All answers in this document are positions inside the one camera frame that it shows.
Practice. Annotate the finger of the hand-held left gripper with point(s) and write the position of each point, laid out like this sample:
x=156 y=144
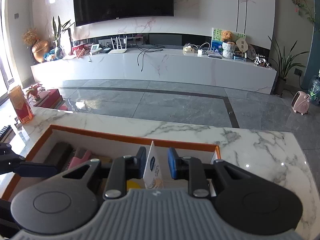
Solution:
x=40 y=170

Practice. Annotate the wooden fan-shaped sign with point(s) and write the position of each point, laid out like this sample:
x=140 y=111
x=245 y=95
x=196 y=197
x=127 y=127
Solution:
x=242 y=45

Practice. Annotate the white router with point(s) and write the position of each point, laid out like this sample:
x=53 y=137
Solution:
x=117 y=51

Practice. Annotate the white marble tv console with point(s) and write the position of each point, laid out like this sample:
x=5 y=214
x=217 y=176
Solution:
x=175 y=67

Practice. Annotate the pink case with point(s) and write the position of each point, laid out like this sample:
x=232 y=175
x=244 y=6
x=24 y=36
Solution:
x=77 y=161

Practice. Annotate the decorative plate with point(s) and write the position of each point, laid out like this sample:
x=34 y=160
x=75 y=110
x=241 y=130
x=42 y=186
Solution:
x=250 y=52

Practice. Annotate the green blue painting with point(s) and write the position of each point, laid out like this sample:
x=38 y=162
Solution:
x=216 y=40

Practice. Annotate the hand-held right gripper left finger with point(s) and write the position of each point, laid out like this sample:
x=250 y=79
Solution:
x=141 y=161

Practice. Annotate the green plant in glass vase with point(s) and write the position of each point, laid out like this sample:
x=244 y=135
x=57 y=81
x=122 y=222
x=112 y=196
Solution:
x=58 y=52

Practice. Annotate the teddy bear on cup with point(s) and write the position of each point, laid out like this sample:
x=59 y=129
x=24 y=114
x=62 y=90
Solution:
x=228 y=51

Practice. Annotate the red yellow carton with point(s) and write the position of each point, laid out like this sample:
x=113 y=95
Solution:
x=21 y=107

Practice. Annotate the pink space heater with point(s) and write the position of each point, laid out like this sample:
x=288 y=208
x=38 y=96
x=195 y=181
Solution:
x=300 y=103

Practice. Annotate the dried flower bunch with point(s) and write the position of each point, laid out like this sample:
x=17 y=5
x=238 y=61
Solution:
x=31 y=36

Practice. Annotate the blue water jug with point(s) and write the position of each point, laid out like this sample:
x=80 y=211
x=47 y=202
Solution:
x=315 y=87

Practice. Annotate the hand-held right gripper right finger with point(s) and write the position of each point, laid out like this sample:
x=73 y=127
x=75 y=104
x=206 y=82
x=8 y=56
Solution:
x=172 y=163

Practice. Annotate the red flat box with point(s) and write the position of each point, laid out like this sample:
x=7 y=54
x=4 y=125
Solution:
x=50 y=97

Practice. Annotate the black white cow figurines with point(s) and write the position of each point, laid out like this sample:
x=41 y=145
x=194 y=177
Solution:
x=260 y=61

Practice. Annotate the orange cardboard box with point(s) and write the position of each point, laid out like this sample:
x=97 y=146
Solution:
x=100 y=143

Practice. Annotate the small red leafed plant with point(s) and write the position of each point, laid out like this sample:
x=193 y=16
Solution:
x=35 y=90

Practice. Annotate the white power adapter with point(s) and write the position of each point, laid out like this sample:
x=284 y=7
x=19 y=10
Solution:
x=200 y=52

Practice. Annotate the dark grey box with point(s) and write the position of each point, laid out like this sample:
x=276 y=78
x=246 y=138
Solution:
x=58 y=152

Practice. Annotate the black remote control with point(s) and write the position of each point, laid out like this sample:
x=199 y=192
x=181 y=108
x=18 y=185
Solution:
x=3 y=130

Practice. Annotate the golden vase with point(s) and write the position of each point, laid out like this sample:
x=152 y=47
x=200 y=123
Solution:
x=40 y=51

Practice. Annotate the white desk clock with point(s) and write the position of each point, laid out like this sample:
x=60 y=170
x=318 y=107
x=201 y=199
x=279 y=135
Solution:
x=95 y=48

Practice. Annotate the brown teddy bear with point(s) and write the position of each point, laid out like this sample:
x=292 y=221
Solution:
x=227 y=36

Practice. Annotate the white blue packet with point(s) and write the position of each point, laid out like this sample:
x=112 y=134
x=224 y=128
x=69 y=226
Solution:
x=153 y=167

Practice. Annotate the yellow tape measure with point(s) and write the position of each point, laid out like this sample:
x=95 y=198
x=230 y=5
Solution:
x=135 y=184

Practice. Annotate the tall potted plant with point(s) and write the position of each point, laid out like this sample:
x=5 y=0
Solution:
x=280 y=86

